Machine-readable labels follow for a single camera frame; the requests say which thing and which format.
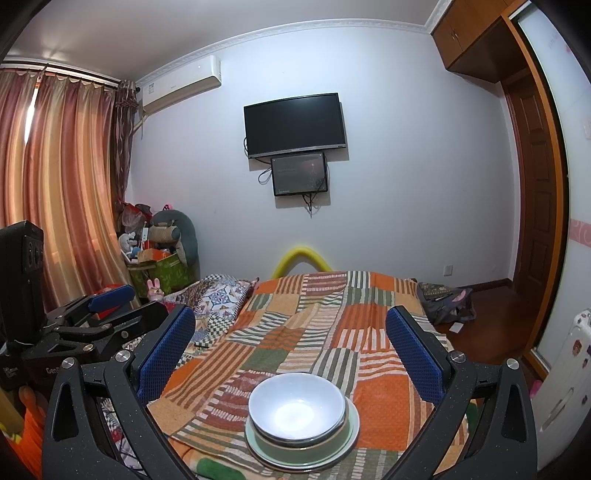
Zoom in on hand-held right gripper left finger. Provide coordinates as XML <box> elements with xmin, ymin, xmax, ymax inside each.
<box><xmin>42</xmin><ymin>305</ymin><xmax>199</xmax><ymax>480</ymax></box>

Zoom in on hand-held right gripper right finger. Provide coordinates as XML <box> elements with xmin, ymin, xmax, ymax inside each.
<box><xmin>385</xmin><ymin>305</ymin><xmax>539</xmax><ymax>480</ymax></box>

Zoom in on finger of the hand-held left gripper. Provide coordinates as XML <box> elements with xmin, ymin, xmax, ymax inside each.
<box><xmin>21</xmin><ymin>302</ymin><xmax>170</xmax><ymax>365</ymax></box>
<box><xmin>44</xmin><ymin>285</ymin><xmax>136</xmax><ymax>330</ymax></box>

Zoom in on green plate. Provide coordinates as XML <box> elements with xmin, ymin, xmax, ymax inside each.
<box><xmin>245</xmin><ymin>399</ymin><xmax>360</xmax><ymax>472</ymax></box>

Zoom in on white bowl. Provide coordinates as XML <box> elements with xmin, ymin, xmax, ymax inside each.
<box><xmin>248</xmin><ymin>372</ymin><xmax>347</xmax><ymax>448</ymax></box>

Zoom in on mauve bowl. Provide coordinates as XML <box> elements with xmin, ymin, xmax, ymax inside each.
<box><xmin>249</xmin><ymin>406</ymin><xmax>349</xmax><ymax>451</ymax></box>

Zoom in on green storage bag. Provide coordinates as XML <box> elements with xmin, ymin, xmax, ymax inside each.
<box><xmin>127</xmin><ymin>254</ymin><xmax>200</xmax><ymax>301</ymax></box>

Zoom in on orange box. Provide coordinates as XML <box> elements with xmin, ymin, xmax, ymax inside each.
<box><xmin>139</xmin><ymin>249</ymin><xmax>174</xmax><ymax>266</ymax></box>

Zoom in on dark bag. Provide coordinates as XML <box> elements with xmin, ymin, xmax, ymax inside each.
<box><xmin>418</xmin><ymin>281</ymin><xmax>476</xmax><ymax>324</ymax></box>

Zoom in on red plastic bag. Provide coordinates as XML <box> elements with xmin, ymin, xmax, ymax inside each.
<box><xmin>121</xmin><ymin>203</ymin><xmax>153</xmax><ymax>232</ymax></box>

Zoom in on floral patterned quilt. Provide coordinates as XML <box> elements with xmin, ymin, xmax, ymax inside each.
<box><xmin>164</xmin><ymin>274</ymin><xmax>259</xmax><ymax>352</ymax></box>

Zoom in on grey plush toy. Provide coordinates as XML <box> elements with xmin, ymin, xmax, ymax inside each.
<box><xmin>148</xmin><ymin>209</ymin><xmax>199</xmax><ymax>267</ymax></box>

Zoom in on patchwork striped blanket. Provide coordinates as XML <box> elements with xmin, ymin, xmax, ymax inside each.
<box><xmin>147</xmin><ymin>270</ymin><xmax>472</xmax><ymax>480</ymax></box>

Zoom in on orange striped curtain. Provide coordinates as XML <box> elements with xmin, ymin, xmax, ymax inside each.
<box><xmin>0</xmin><ymin>67</ymin><xmax>134</xmax><ymax>305</ymax></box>

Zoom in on orange ribbed plastic object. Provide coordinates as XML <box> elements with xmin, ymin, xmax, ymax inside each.
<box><xmin>18</xmin><ymin>385</ymin><xmax>51</xmax><ymax>480</ymax></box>

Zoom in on yellow foam tube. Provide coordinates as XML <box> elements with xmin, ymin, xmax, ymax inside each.
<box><xmin>271</xmin><ymin>246</ymin><xmax>332</xmax><ymax>280</ymax></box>

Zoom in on white sticker-covered appliance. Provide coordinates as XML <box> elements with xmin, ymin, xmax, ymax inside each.
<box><xmin>530</xmin><ymin>310</ymin><xmax>591</xmax><ymax>462</ymax></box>

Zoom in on brown patterned curtain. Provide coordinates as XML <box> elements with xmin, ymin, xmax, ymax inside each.
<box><xmin>112</xmin><ymin>79</ymin><xmax>141</xmax><ymax>208</ymax></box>

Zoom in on brown wooden door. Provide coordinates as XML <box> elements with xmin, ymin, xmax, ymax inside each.
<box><xmin>501</xmin><ymin>69</ymin><xmax>561</xmax><ymax>296</ymax></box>

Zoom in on white air conditioner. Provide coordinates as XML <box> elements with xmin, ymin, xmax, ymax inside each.
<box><xmin>139</xmin><ymin>54</ymin><xmax>222</xmax><ymax>114</ymax></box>

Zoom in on white heart-print sliding door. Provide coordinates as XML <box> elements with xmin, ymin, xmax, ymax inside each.
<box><xmin>515</xmin><ymin>4</ymin><xmax>591</xmax><ymax>370</ymax></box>

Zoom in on wooden overhead cabinet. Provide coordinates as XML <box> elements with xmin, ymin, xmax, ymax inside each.
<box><xmin>430</xmin><ymin>0</ymin><xmax>527</xmax><ymax>84</ymax></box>

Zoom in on curtain rail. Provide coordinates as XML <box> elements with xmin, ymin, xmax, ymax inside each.
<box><xmin>0</xmin><ymin>58</ymin><xmax>139</xmax><ymax>90</ymax></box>

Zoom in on small black wall monitor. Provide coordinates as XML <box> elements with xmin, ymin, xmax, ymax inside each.
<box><xmin>270</xmin><ymin>151</ymin><xmax>328</xmax><ymax>197</ymax></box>

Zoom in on black wall television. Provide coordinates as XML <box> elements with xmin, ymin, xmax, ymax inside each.
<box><xmin>243</xmin><ymin>92</ymin><xmax>348</xmax><ymax>159</ymax></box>

